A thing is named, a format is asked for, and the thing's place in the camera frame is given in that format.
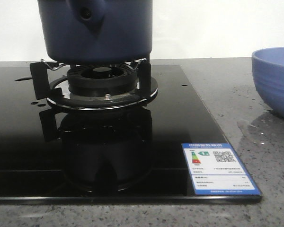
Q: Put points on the black round gas burner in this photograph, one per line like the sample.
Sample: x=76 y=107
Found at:
x=87 y=80

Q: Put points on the black metal pot support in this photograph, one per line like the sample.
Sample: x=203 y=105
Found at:
x=57 y=92

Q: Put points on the blue energy efficiency label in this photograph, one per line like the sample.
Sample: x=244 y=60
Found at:
x=215 y=169

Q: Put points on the black glass gas stove top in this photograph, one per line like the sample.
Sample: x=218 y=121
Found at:
x=113 y=156

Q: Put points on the dark blue cooking pot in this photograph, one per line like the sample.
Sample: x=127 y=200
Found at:
x=96 y=31

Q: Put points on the light blue ribbed bowl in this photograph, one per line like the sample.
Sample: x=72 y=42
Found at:
x=268 y=76

